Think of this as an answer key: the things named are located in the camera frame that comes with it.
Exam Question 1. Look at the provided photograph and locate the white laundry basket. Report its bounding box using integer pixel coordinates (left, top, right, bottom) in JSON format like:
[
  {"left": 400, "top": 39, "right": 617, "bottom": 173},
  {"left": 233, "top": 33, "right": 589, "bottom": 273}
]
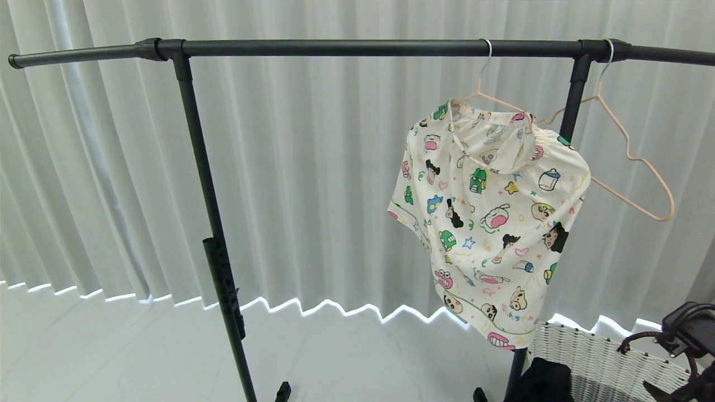
[{"left": 525, "top": 322, "right": 700, "bottom": 402}]

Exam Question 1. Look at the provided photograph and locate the black garment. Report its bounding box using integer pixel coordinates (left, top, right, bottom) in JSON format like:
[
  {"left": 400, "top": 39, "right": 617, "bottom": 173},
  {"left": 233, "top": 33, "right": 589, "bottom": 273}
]
[{"left": 506, "top": 357, "right": 576, "bottom": 402}]

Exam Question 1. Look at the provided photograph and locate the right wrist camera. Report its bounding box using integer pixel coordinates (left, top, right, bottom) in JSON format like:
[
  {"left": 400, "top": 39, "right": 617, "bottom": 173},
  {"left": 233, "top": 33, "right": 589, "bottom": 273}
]
[{"left": 661, "top": 301, "right": 715, "bottom": 359}]

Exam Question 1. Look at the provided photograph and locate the cream printed garment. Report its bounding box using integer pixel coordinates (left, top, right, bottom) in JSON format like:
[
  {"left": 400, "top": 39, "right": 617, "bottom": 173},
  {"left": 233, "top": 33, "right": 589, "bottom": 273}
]
[{"left": 387, "top": 100, "right": 592, "bottom": 351}]

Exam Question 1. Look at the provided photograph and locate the white curtain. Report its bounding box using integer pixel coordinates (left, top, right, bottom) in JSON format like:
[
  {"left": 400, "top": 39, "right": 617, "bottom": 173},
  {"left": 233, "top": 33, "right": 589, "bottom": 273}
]
[{"left": 0, "top": 0, "right": 715, "bottom": 336}]

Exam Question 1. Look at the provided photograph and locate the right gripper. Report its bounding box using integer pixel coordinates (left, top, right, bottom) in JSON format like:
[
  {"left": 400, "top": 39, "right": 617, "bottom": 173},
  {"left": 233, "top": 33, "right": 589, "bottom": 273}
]
[{"left": 642, "top": 363, "right": 715, "bottom": 402}]

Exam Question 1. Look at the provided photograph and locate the black clothes rack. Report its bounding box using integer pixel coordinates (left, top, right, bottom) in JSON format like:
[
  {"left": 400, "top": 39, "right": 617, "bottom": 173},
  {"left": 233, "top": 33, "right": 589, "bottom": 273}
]
[{"left": 8, "top": 38, "right": 715, "bottom": 402}]

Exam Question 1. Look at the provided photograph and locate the pink clothes hanger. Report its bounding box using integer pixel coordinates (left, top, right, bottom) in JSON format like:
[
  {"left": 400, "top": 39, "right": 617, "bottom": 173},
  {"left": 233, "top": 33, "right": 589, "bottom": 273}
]
[
  {"left": 451, "top": 39, "right": 534, "bottom": 132},
  {"left": 539, "top": 39, "right": 675, "bottom": 223}
]

